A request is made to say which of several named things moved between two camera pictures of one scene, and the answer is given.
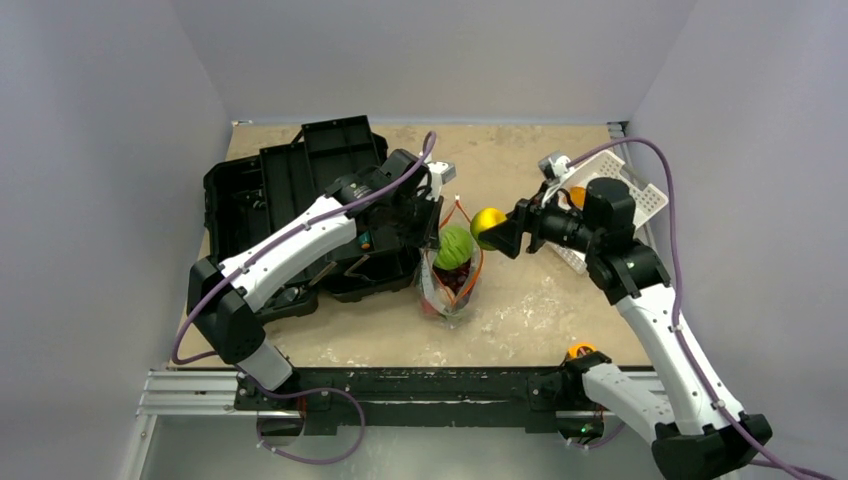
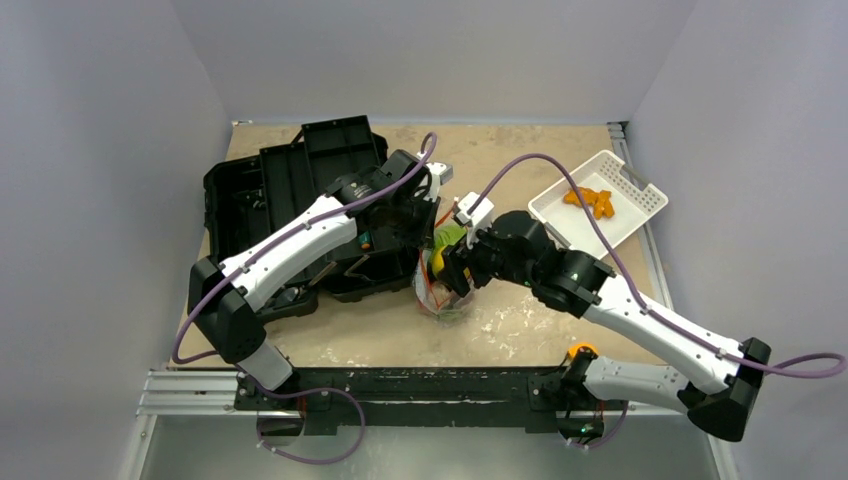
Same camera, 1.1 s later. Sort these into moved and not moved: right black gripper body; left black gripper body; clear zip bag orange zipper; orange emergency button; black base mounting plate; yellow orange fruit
Moved: yellow orange fruit; right black gripper body
Not moved: left black gripper body; clear zip bag orange zipper; orange emergency button; black base mounting plate
